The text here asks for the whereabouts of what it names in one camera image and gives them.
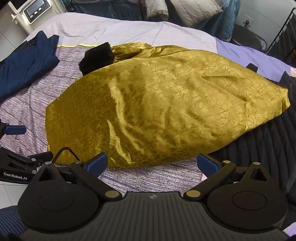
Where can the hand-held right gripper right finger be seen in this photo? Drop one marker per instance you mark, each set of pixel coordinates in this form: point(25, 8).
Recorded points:
point(207, 165)

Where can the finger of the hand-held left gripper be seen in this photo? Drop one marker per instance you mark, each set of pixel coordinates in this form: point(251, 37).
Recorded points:
point(16, 129)
point(23, 158)

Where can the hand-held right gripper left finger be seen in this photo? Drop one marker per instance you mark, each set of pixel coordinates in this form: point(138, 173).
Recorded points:
point(97, 163)

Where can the golden garment with black cuffs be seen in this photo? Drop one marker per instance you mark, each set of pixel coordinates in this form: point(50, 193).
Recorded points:
point(161, 104)

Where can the grey striped blanket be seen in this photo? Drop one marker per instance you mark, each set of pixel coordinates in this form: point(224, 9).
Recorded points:
point(30, 104)

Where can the black ribbed cloth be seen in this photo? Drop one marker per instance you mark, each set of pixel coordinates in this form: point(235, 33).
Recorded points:
point(266, 143)

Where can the navy blue garment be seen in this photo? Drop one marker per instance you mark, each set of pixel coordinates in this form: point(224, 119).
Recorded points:
point(27, 67)

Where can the purple bed sheet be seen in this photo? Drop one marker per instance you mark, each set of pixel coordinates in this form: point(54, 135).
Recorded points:
point(242, 55)

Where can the white digital device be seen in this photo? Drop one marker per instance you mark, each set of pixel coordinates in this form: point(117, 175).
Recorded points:
point(37, 10)

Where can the black round stool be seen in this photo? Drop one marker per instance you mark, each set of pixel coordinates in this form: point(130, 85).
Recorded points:
point(247, 37)

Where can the lavender bed sheet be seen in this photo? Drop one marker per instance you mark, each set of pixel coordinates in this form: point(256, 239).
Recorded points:
point(115, 30)

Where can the blue clothing pile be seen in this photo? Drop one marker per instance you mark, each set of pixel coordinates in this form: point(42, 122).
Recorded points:
point(229, 23)

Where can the black metal rack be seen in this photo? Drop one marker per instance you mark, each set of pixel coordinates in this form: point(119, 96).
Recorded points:
point(284, 41)

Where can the beige padded jacket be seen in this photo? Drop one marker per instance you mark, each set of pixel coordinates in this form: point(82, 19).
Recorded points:
point(194, 11)

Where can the white wall socket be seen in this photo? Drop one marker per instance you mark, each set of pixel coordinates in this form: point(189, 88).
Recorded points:
point(248, 22)

